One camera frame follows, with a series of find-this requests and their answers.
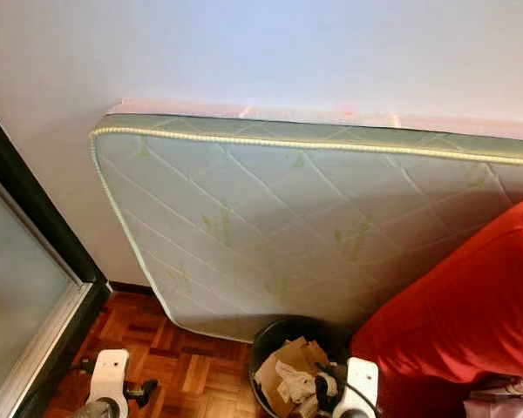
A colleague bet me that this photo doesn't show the crumpled white tissue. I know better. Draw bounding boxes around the crumpled white tissue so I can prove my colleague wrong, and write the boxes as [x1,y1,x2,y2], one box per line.
[275,360,336,417]

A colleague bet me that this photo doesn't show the black round waste bin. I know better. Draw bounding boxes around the black round waste bin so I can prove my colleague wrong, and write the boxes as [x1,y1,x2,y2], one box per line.
[248,315,354,418]

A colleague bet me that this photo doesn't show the large red cushion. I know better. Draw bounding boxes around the large red cushion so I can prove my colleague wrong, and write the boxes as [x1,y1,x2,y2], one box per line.
[350,197,523,418]

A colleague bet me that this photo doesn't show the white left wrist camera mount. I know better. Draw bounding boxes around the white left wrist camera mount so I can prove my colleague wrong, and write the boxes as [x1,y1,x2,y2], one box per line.
[89,349,130,407]

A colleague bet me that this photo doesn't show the frosted glass door black frame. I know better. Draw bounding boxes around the frosted glass door black frame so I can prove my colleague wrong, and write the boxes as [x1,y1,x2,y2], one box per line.
[0,103,112,418]

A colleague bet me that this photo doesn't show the brown cardboard piece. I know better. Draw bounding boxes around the brown cardboard piece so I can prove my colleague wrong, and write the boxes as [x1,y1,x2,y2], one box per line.
[255,336,332,406]

